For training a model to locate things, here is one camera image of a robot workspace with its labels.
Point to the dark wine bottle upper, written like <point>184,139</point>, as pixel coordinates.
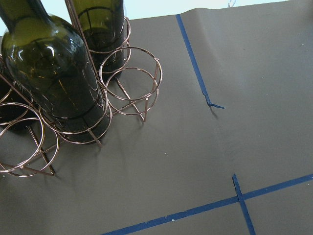
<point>56,73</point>

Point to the dark wine bottle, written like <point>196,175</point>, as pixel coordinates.
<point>102,22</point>
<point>56,73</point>

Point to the dark wine bottle lower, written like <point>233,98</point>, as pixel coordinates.
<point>102,22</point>

